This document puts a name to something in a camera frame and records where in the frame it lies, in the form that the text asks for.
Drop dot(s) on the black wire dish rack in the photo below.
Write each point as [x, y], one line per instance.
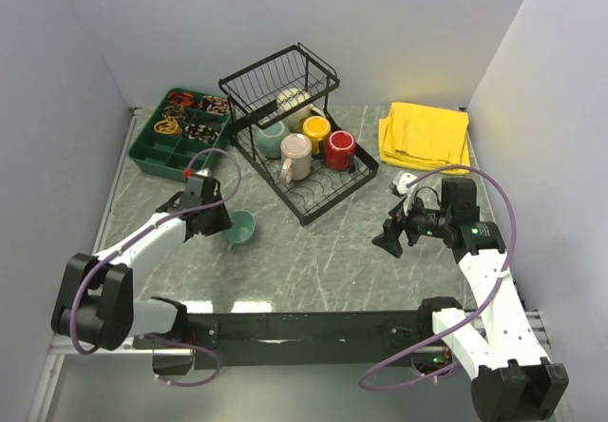
[252, 92]

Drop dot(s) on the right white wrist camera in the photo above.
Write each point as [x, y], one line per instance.
[400, 188]

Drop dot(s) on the floral white green-inside mug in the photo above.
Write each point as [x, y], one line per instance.
[295, 106]

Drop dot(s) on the yellow enamel mug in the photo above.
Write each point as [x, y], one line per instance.
[317, 129]

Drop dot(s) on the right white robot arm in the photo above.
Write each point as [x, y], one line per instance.
[512, 376]

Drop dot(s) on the black base bar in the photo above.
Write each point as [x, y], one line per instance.
[184, 341]

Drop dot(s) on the folded yellow cloth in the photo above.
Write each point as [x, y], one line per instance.
[424, 138]

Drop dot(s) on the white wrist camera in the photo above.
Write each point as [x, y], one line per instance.
[190, 173]
[400, 188]

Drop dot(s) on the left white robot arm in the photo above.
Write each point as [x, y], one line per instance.
[96, 297]

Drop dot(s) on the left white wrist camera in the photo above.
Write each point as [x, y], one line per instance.
[190, 173]

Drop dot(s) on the green compartment tray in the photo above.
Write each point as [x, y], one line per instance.
[161, 148]

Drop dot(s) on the black floral scrunchie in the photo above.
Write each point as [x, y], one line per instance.
[202, 133]

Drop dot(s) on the floral pink scrunchie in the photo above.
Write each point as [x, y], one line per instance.
[214, 105]

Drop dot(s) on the red enamel mug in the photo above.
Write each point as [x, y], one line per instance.
[340, 151]

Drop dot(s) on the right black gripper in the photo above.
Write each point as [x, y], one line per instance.
[393, 227]

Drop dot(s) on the mint green cup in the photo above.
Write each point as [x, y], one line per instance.
[242, 228]

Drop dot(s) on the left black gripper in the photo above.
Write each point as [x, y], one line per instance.
[223, 221]

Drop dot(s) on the pink purple-inside mug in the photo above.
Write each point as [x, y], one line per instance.
[296, 158]

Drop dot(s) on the teal glazed ceramic mug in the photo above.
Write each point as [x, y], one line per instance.
[268, 140]

